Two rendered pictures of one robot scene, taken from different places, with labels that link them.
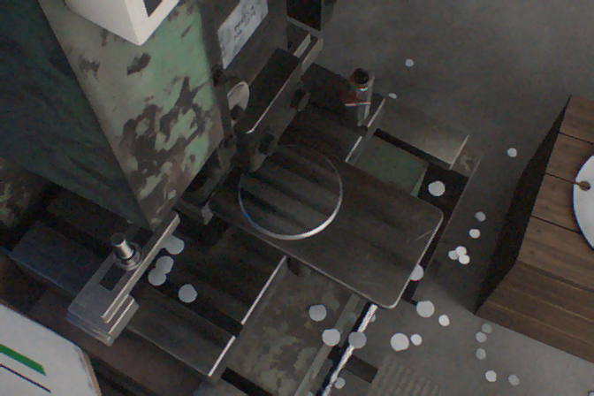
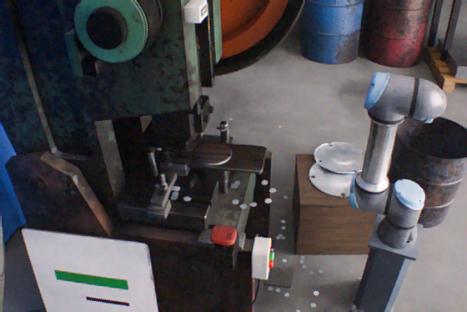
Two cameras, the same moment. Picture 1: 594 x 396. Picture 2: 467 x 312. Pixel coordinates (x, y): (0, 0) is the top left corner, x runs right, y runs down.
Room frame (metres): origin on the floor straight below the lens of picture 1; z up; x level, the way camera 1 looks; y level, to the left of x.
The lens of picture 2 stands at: (-0.72, 0.30, 1.60)
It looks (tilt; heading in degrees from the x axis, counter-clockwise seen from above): 35 degrees down; 342
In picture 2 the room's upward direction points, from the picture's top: 2 degrees counter-clockwise
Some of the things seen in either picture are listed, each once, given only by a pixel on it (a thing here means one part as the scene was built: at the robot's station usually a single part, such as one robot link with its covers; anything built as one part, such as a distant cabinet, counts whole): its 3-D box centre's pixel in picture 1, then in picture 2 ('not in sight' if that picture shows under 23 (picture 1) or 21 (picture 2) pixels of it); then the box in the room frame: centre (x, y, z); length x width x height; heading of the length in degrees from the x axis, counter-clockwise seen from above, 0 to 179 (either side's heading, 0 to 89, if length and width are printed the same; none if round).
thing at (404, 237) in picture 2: not in sight; (399, 225); (0.05, -0.59, 0.50); 0.15 x 0.15 x 0.10
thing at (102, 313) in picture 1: (123, 262); (163, 188); (0.29, 0.21, 0.76); 0.17 x 0.06 x 0.10; 149
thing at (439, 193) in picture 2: not in sight; (425, 172); (0.50, -1.19, 0.24); 0.42 x 0.42 x 0.48
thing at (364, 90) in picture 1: (358, 96); (224, 132); (0.52, -0.08, 0.75); 0.03 x 0.03 x 0.10; 59
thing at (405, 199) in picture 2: not in sight; (404, 202); (0.05, -0.59, 0.62); 0.13 x 0.12 x 0.14; 49
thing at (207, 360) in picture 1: (211, 181); (180, 174); (0.43, 0.12, 0.68); 0.45 x 0.30 x 0.06; 149
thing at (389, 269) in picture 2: not in sight; (384, 270); (0.05, -0.59, 0.23); 0.19 x 0.19 x 0.45; 44
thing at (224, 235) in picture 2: not in sight; (223, 242); (0.03, 0.09, 0.72); 0.07 x 0.06 x 0.08; 59
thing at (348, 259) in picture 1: (323, 230); (228, 169); (0.35, -0.03, 0.72); 0.25 x 0.14 x 0.14; 59
